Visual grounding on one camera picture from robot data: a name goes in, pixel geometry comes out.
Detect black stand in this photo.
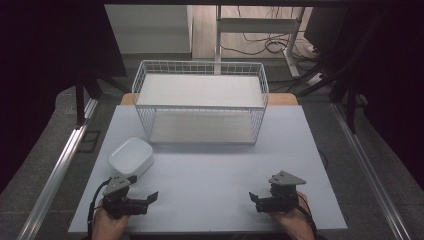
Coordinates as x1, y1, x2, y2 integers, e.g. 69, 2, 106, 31
74, 74, 104, 130

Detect wooden table board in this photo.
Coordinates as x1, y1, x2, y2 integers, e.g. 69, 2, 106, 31
119, 92, 300, 107

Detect person's right hand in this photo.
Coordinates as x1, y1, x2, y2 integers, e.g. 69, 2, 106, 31
269, 191, 316, 240

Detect person's left hand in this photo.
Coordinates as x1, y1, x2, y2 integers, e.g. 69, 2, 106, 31
91, 208, 131, 240

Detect black floor cables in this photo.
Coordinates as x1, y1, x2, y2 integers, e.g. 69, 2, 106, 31
220, 5, 322, 64

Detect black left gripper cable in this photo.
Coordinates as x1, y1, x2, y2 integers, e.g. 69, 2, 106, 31
87, 178, 112, 240

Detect aluminium rail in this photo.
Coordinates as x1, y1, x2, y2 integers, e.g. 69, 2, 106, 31
16, 98, 100, 240
330, 102, 413, 240

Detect white square bowl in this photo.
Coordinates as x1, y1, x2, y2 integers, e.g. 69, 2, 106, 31
107, 136, 155, 178

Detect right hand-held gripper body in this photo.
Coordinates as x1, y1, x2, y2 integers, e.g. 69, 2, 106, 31
255, 170, 307, 214

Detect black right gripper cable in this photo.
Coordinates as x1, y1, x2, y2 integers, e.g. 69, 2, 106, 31
297, 193, 319, 240

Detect white metal desk frame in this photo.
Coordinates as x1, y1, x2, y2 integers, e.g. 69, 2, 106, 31
214, 4, 306, 80

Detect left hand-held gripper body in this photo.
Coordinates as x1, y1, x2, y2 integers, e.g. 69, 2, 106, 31
101, 173, 149, 220

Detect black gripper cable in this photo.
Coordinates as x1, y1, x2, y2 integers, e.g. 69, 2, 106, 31
297, 193, 319, 240
87, 178, 112, 240

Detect white wire two-tier rack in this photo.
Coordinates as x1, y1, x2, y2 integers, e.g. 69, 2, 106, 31
131, 59, 270, 146

